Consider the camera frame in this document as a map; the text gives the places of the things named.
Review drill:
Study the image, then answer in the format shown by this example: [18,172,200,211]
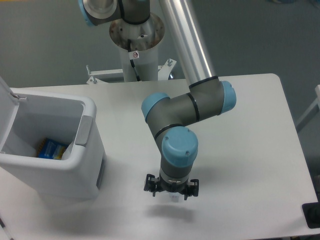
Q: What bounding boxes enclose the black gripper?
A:
[143,173,200,201]

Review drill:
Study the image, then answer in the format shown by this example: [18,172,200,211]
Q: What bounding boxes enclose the clear plastic bottle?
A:
[166,192,182,203]

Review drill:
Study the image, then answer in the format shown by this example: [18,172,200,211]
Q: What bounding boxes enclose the white paper wrapper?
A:
[61,141,74,160]

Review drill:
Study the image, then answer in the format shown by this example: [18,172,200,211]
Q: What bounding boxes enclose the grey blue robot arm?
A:
[78,0,237,198]

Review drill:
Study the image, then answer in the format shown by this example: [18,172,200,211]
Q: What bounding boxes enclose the white open trash can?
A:
[0,81,105,199]

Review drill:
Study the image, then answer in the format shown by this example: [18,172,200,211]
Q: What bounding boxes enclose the blue yellow package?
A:
[36,138,68,160]

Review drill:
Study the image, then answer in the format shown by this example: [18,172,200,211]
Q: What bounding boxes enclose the white pedestal base frame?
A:
[86,58,177,85]

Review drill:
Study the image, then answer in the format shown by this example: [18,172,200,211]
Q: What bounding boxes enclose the black cable on pedestal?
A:
[127,38,141,82]

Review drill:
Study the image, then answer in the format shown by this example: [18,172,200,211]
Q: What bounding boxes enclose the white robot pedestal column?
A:
[109,13,165,82]

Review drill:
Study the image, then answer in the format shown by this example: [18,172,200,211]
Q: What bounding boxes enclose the white frame at right edge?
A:
[295,84,320,133]

